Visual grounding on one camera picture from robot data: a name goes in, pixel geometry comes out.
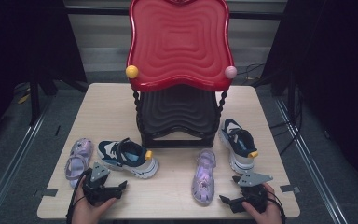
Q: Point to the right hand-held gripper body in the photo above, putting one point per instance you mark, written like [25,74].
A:
[253,179]

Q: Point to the red and black shoe rack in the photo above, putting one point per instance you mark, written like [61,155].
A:
[180,46]

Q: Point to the purple sandal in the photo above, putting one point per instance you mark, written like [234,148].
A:
[203,180]
[79,158]

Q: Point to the metal floor rail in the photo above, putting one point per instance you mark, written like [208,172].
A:
[15,161]
[310,161]

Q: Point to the yellow object on floor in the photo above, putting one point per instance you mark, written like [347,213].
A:
[23,99]

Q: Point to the black curtain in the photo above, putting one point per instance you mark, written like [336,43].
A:
[18,37]
[338,62]

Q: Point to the black metal stand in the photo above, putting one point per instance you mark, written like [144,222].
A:
[292,93]
[34,99]

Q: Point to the person's right hand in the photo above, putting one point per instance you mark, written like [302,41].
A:
[268,216]

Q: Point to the gray tape strip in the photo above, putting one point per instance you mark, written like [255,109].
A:
[290,188]
[46,192]

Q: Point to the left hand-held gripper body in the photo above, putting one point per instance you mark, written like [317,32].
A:
[98,173]

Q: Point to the person's left hand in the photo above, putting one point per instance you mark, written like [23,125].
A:
[84,213]

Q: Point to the small black tape strip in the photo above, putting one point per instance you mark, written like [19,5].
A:
[57,130]

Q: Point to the navy and white sneaker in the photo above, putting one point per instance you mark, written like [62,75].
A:
[239,146]
[127,157]

